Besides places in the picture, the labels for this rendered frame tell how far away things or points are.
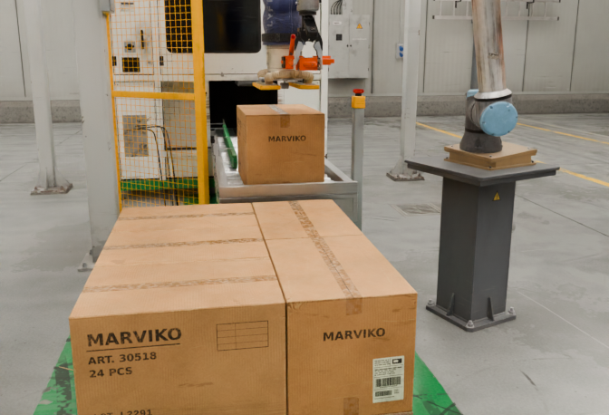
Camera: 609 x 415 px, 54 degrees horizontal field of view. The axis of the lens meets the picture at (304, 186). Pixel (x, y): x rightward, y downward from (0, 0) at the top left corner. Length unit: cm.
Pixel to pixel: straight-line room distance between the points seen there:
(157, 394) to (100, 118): 210
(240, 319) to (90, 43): 224
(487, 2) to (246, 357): 162
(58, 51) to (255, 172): 927
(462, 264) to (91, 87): 223
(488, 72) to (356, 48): 935
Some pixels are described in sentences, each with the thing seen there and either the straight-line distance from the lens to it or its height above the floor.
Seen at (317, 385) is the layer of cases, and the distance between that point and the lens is 188.
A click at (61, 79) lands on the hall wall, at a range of 1203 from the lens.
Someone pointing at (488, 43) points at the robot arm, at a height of 128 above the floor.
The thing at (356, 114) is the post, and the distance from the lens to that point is 354.
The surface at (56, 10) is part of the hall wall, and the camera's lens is 1204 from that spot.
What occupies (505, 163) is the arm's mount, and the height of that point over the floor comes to 77.
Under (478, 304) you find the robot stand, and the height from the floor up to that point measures 10.
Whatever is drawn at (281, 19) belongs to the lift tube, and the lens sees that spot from 295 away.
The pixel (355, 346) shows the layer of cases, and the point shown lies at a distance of 185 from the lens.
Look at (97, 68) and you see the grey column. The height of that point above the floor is 116.
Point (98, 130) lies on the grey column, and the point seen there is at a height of 81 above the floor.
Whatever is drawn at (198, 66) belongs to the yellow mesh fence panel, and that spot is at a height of 117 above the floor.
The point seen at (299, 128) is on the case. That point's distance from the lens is 300.
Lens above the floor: 124
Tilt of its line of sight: 13 degrees down
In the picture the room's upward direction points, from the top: straight up
